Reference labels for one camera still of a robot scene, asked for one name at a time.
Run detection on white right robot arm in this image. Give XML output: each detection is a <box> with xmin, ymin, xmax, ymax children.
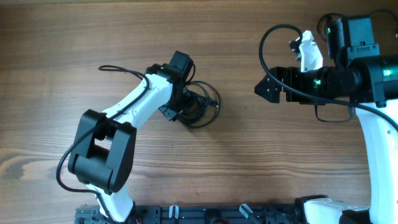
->
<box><xmin>254</xmin><ymin>12</ymin><xmax>397</xmax><ymax>223</ymax></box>

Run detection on thin black usb cable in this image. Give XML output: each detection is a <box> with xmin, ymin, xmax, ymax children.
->
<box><xmin>177</xmin><ymin>80</ymin><xmax>222</xmax><ymax>129</ymax></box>

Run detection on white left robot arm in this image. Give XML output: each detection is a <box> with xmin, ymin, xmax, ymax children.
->
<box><xmin>62</xmin><ymin>51</ymin><xmax>194</xmax><ymax>223</ymax></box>

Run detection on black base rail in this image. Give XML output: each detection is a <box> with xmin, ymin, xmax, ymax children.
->
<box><xmin>74</xmin><ymin>203</ymin><xmax>299</xmax><ymax>224</ymax></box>

